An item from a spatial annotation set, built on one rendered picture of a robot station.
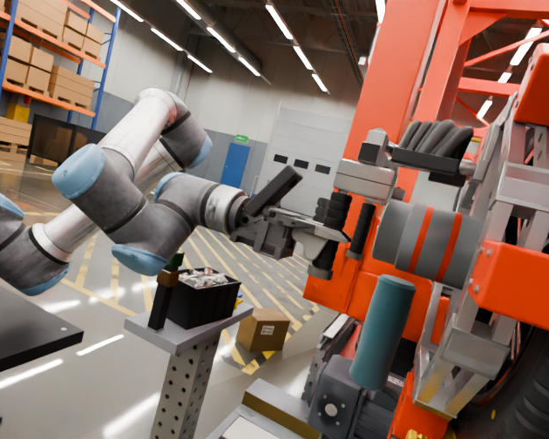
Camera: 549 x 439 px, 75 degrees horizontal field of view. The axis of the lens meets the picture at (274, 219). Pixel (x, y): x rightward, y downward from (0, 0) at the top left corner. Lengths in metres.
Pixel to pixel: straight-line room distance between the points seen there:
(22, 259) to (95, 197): 0.65
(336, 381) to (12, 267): 0.96
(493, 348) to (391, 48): 1.01
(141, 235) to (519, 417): 0.57
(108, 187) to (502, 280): 0.54
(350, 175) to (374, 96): 0.71
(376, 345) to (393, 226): 0.31
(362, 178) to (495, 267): 0.25
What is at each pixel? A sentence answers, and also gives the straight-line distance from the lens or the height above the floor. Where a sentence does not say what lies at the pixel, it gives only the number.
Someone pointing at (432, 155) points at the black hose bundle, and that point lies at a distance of 0.56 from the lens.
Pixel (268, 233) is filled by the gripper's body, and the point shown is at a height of 0.80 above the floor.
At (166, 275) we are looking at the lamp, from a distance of 0.91.
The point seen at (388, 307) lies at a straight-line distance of 0.87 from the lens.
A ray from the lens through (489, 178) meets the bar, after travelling 0.76.
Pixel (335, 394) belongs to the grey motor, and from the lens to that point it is 1.12.
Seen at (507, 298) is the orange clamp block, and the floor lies 0.83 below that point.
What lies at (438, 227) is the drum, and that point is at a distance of 0.71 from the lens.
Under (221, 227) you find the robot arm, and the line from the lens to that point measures 0.66.
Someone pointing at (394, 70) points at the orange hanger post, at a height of 1.33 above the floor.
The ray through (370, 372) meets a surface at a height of 0.52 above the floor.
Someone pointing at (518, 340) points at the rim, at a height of 0.75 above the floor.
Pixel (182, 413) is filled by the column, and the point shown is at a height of 0.14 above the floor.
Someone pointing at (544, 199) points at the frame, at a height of 0.95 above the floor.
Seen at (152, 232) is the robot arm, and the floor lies 0.75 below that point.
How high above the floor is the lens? 0.88
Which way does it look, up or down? 6 degrees down
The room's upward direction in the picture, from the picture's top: 15 degrees clockwise
